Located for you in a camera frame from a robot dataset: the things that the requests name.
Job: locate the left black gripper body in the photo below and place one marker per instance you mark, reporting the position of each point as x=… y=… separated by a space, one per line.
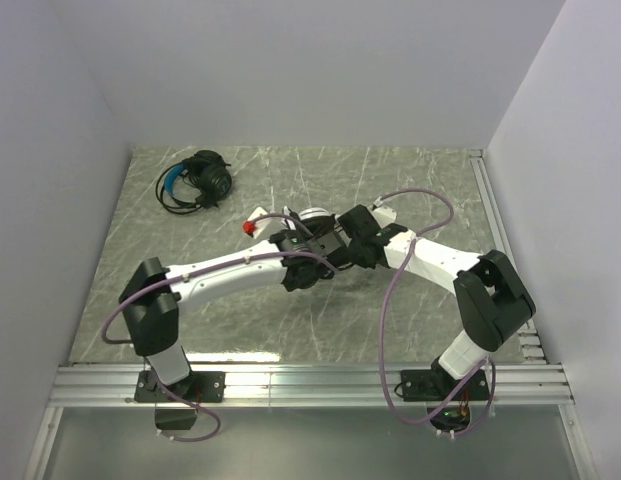
x=328 y=245

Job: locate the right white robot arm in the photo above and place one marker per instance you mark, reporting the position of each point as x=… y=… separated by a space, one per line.
x=492 y=300

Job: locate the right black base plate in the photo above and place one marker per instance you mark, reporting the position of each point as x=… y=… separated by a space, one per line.
x=415 y=385

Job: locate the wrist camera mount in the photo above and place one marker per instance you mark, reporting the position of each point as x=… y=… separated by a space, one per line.
x=258 y=226
x=383 y=214

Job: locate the white black headphones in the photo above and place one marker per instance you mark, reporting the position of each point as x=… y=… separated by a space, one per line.
x=317 y=220

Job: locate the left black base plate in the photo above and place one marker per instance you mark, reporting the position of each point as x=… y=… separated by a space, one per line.
x=198 y=387

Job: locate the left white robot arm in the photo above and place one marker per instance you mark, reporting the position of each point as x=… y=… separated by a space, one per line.
x=157 y=295

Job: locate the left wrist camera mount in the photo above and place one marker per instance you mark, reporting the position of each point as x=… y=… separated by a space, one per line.
x=258 y=226

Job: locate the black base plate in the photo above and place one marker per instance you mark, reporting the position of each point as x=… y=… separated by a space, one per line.
x=415 y=385
x=198 y=387

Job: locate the aluminium right side rail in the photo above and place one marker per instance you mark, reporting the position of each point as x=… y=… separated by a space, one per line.
x=527 y=335

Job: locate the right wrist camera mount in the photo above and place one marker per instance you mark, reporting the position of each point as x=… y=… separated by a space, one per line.
x=383 y=214

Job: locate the black blue headphones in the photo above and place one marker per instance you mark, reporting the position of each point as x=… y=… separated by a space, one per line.
x=205 y=171

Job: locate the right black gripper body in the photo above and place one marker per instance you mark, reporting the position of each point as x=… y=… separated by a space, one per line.
x=353 y=242

